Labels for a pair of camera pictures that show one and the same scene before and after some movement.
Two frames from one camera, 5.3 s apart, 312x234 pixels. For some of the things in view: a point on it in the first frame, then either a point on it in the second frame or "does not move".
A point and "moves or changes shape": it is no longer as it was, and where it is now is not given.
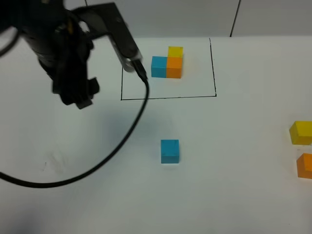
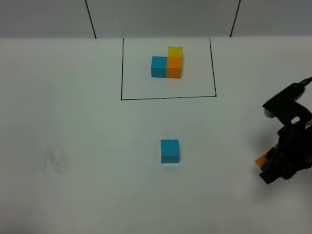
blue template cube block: [159, 67] does not move
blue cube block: [169, 151] does not move
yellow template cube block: [175, 51] does not move
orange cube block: [304, 165] moves or changes shape
